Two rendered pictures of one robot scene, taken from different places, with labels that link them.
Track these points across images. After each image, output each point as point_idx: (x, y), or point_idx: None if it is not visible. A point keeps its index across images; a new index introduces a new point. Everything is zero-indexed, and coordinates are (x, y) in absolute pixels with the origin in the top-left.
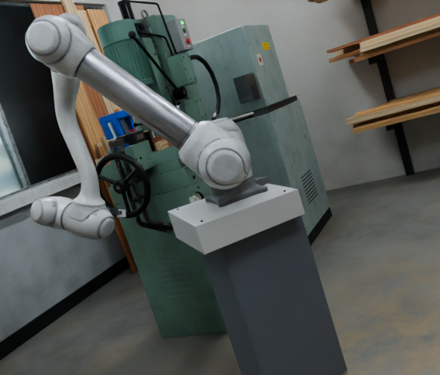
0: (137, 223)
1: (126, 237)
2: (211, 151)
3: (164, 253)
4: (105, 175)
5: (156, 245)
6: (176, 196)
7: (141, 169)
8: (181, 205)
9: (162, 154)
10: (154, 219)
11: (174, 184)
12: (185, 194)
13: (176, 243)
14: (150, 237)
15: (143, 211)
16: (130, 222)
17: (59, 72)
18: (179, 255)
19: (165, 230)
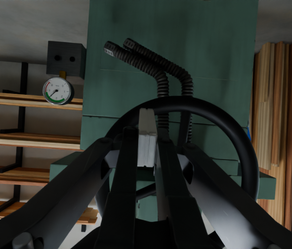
0: (190, 79)
1: (252, 62)
2: None
3: (187, 14)
4: (241, 181)
5: (196, 31)
6: (116, 107)
7: (97, 204)
8: (113, 88)
9: (109, 183)
10: (178, 80)
11: (110, 127)
12: (96, 104)
13: (154, 25)
14: (202, 50)
15: (144, 102)
16: (229, 88)
17: None
18: (158, 2)
19: (135, 48)
